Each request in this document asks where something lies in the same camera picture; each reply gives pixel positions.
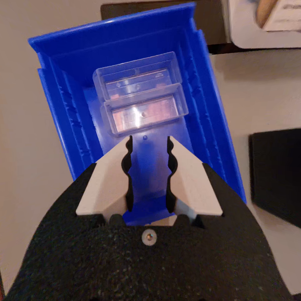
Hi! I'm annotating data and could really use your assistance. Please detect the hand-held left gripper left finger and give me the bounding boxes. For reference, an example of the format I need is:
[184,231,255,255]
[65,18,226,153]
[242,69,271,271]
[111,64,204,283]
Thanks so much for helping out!
[76,135,134,224]

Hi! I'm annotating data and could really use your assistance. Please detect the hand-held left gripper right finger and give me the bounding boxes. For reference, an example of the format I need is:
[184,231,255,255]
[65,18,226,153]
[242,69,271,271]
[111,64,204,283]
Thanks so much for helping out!
[166,135,223,224]

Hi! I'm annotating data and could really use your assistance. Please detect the clear plastic drawer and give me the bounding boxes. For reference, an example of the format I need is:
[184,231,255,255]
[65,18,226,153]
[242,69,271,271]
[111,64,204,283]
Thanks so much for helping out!
[101,83,189,138]
[93,51,182,103]

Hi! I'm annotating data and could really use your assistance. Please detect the blue plastic bin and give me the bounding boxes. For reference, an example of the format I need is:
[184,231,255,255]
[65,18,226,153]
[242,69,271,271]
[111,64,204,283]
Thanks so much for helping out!
[28,2,247,226]

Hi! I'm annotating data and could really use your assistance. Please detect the black flat stand base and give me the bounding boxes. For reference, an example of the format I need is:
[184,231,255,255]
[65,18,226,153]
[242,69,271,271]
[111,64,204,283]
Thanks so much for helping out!
[101,0,232,54]

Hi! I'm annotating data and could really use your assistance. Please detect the tan curved board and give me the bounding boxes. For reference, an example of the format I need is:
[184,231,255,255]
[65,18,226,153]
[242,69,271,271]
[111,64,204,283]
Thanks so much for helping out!
[255,0,274,29]

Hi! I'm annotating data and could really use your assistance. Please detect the paper sheet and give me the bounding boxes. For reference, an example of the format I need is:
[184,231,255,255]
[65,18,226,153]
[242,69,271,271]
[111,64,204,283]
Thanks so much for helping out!
[263,0,301,32]

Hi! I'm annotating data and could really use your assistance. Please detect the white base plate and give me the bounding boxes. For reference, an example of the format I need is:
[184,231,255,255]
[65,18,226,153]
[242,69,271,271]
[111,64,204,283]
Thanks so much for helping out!
[227,0,301,49]

